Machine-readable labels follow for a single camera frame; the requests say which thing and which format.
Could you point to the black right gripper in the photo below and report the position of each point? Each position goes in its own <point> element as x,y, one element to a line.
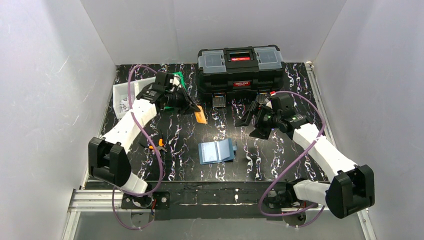
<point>260,117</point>

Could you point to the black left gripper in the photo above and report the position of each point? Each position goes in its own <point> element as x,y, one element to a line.
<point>180,100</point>

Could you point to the blue leather card holder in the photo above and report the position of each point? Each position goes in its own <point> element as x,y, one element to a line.
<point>217,151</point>

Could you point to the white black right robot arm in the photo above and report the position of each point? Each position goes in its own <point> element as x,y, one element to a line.
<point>350,187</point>

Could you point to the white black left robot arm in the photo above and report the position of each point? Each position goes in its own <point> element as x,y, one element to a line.
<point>108,154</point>

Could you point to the white bin with black card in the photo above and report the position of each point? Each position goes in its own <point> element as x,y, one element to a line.
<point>140,84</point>

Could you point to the patterned cards in white bin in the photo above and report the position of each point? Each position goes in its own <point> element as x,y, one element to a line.
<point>124,105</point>

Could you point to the white bin with patterned cards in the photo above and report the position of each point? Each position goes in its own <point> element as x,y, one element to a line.
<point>120,97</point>

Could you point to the green plastic bin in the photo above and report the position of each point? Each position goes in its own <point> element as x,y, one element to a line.
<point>174,95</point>

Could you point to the black toolbox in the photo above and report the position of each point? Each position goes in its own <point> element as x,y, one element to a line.
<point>250,72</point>

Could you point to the yellow black handled pliers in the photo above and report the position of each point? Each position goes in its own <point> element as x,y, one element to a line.
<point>158,141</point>

